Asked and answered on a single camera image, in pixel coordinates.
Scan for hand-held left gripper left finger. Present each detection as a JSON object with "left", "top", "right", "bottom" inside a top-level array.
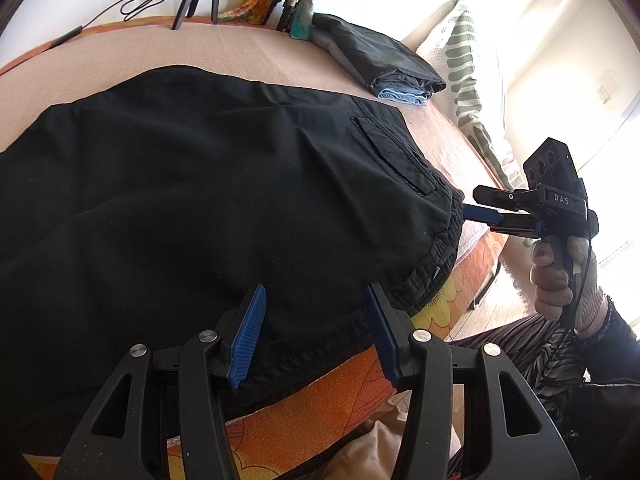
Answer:
[{"left": 52, "top": 284, "right": 268, "bottom": 480}]

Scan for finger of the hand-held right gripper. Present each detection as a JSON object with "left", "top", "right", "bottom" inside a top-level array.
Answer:
[
  {"left": 462, "top": 204, "right": 543, "bottom": 238},
  {"left": 472, "top": 184, "right": 542, "bottom": 211}
]

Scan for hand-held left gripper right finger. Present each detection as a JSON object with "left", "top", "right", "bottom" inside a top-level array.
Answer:
[{"left": 363, "top": 284, "right": 581, "bottom": 480}]

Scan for black pants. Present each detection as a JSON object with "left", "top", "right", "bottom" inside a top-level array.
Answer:
[{"left": 0, "top": 64, "right": 466, "bottom": 456}]

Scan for person's right forearm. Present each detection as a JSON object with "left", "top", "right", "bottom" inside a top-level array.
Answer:
[{"left": 575, "top": 296, "right": 640, "bottom": 386}]

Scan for person's right hand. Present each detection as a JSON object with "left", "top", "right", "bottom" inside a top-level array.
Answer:
[{"left": 530, "top": 237, "right": 608, "bottom": 333}]

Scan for orange floral bed sheet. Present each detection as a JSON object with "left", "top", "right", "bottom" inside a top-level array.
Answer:
[{"left": 0, "top": 12, "right": 506, "bottom": 480}]

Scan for beige cloth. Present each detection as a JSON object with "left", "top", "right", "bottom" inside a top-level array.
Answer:
[{"left": 315, "top": 389, "right": 462, "bottom": 480}]

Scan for green patterned white pillow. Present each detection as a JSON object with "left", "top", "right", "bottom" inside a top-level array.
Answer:
[{"left": 414, "top": 0, "right": 532, "bottom": 192}]

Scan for light blue folded garment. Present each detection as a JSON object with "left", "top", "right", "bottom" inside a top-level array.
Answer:
[{"left": 377, "top": 85, "right": 433, "bottom": 107}]

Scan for person's striped clothing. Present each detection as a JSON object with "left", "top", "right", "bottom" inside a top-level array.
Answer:
[{"left": 447, "top": 312, "right": 593, "bottom": 480}]

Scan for dark folded garment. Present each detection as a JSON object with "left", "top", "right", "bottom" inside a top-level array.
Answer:
[{"left": 312, "top": 12, "right": 447, "bottom": 96}]

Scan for dark cloth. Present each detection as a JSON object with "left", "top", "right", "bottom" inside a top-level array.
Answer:
[{"left": 562, "top": 377, "right": 640, "bottom": 480}]

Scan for teal bottle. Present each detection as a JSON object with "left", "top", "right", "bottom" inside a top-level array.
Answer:
[{"left": 290, "top": 0, "right": 316, "bottom": 41}]

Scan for black cable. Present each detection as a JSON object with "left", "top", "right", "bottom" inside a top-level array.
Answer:
[{"left": 47, "top": 0, "right": 169, "bottom": 48}]

